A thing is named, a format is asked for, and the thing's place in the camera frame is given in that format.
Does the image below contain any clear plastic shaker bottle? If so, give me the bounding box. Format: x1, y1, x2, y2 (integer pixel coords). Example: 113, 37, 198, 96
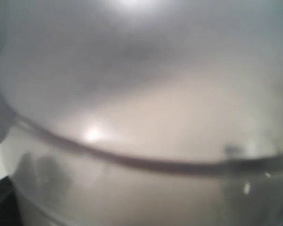
0, 0, 283, 226

